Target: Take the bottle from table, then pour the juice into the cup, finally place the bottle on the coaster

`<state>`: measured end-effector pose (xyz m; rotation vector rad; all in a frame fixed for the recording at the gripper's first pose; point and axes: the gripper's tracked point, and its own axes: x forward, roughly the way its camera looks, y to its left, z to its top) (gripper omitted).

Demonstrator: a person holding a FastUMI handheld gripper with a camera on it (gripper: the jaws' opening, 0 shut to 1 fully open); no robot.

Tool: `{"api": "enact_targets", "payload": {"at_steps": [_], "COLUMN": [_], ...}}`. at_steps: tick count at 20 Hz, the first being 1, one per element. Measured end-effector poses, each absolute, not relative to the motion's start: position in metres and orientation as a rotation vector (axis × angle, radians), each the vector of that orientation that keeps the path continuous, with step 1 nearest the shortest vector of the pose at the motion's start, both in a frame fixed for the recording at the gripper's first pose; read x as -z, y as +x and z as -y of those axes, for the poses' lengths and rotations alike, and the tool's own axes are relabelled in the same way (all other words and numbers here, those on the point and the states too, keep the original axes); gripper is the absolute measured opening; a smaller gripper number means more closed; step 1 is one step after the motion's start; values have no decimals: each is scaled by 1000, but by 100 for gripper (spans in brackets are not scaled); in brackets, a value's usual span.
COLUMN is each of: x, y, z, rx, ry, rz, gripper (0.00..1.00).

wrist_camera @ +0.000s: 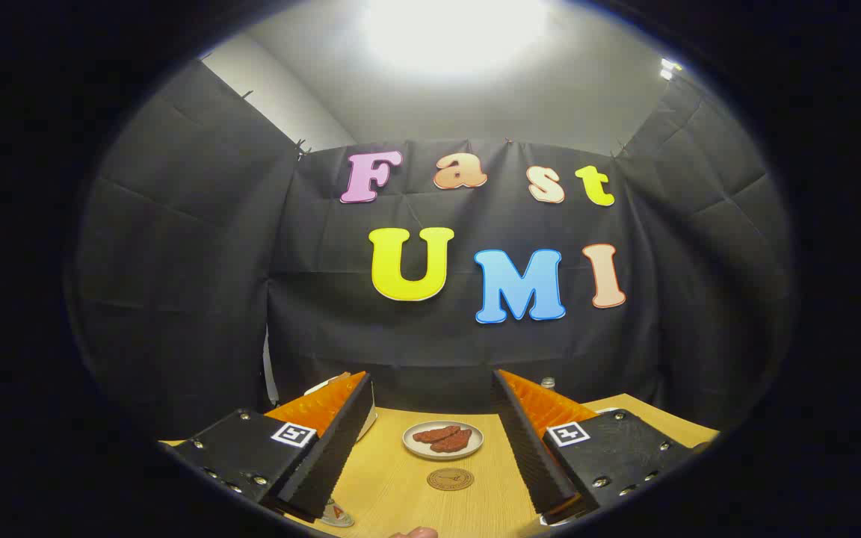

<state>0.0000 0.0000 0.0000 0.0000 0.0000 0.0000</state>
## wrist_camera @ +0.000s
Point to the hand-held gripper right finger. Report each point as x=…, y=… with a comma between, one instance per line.
x=524, y=448

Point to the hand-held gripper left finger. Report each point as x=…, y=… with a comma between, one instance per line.
x=341, y=448

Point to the round cork coaster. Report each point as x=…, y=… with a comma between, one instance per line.
x=450, y=479

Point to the clear plastic water bottle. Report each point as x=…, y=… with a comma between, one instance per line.
x=548, y=383

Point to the white toaster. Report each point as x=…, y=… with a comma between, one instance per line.
x=368, y=424

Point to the wooden table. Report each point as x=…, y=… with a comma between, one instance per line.
x=393, y=478

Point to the brown meat slice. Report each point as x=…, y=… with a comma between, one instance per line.
x=434, y=433
x=454, y=442

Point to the toast bread slice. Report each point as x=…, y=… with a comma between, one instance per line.
x=341, y=376

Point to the round beige plate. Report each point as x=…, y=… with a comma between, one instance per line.
x=442, y=455

